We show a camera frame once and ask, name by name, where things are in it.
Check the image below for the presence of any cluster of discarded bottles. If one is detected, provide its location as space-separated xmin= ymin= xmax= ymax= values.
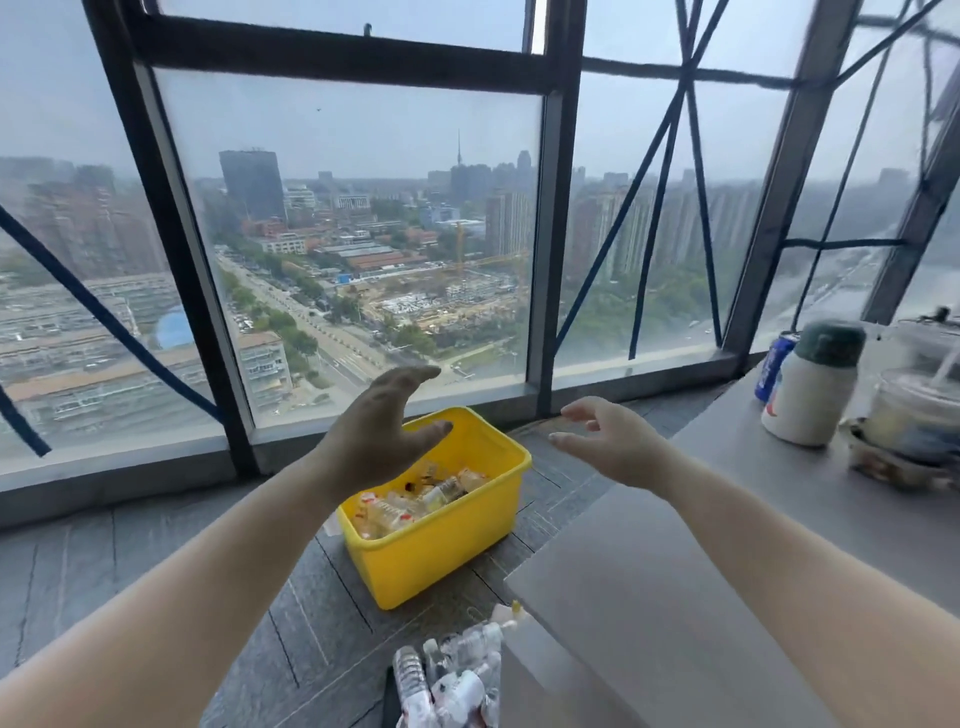
xmin=352 ymin=463 xmax=493 ymax=541

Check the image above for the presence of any bag of bottles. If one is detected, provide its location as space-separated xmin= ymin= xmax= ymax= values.
xmin=382 ymin=599 xmax=526 ymax=728

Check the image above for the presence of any cream thermos with green lid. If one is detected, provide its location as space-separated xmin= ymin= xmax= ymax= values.
xmin=761 ymin=318 xmax=869 ymax=449

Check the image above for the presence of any blue drink can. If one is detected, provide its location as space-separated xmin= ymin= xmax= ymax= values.
xmin=753 ymin=331 xmax=802 ymax=406

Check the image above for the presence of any person's right hand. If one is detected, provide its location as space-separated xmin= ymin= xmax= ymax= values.
xmin=548 ymin=395 xmax=676 ymax=493

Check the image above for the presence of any person's left forearm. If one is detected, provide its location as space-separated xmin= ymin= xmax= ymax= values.
xmin=0 ymin=457 xmax=346 ymax=728

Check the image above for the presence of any dark metal window frame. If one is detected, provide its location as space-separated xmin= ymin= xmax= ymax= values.
xmin=0 ymin=0 xmax=960 ymax=526

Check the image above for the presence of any milk tea cup with straw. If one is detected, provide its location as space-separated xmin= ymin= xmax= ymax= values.
xmin=862 ymin=367 xmax=960 ymax=466

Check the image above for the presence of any person's left hand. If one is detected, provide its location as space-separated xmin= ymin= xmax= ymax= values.
xmin=314 ymin=365 xmax=455 ymax=504

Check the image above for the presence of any yellow plastic bin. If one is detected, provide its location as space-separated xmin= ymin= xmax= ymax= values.
xmin=335 ymin=406 xmax=534 ymax=611

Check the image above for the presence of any white round stand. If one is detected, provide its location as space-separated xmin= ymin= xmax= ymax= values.
xmin=884 ymin=307 xmax=960 ymax=369

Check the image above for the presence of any brown paper cup holder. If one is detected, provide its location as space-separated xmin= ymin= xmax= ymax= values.
xmin=839 ymin=416 xmax=960 ymax=494

